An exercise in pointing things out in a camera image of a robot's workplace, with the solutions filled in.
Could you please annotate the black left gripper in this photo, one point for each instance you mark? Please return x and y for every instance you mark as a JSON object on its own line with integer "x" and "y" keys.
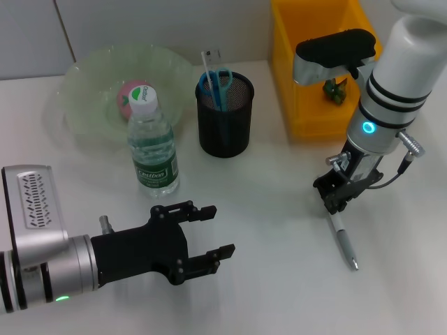
{"x": 139, "y": 251}

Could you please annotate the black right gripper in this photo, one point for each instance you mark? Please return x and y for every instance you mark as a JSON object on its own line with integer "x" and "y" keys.
{"x": 359, "y": 174}

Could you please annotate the white grey ballpoint pen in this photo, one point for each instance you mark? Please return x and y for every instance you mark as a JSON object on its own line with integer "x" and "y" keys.
{"x": 344, "y": 240}

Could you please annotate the clear green-label water bottle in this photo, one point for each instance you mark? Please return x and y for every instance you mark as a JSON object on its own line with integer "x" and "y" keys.
{"x": 153, "y": 153}

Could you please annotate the green plastic wrapper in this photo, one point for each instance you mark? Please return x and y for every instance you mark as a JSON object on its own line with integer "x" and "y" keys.
{"x": 335, "y": 91}

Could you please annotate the blue teal scissors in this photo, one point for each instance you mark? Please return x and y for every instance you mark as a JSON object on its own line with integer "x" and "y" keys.
{"x": 221, "y": 87}

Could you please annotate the transparent plastic ruler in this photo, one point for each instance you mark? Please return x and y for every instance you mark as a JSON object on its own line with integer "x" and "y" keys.
{"x": 208, "y": 75}

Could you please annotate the pink peach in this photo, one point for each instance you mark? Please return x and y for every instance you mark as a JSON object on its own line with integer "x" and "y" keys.
{"x": 123, "y": 99}

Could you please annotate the black mesh pen holder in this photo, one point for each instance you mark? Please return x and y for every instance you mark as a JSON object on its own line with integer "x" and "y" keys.
{"x": 223, "y": 139}

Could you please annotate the translucent green fruit plate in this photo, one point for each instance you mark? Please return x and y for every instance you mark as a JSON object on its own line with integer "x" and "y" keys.
{"x": 91, "y": 76}

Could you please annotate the yellow plastic bin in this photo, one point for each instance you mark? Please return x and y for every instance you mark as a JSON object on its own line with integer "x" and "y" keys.
{"x": 290, "y": 87}

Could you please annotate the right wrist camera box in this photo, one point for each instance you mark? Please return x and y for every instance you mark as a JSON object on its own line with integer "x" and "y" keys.
{"x": 331, "y": 52}

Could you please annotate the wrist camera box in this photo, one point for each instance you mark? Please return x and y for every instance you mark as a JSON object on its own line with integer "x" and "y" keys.
{"x": 31, "y": 209}
{"x": 331, "y": 52}

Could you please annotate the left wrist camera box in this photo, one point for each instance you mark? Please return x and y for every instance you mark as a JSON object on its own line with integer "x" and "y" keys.
{"x": 31, "y": 209}

